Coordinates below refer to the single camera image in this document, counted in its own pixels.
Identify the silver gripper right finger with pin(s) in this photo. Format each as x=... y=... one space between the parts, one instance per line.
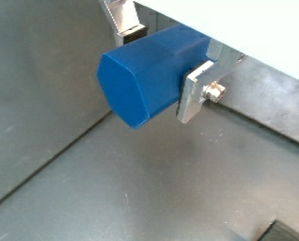
x=200 y=83

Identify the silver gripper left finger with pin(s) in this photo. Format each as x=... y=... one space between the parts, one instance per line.
x=123 y=18

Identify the blue hexagon prism block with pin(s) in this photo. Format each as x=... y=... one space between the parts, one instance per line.
x=140 y=74

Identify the dark curved holder stand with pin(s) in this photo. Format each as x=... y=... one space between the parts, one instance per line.
x=279 y=232

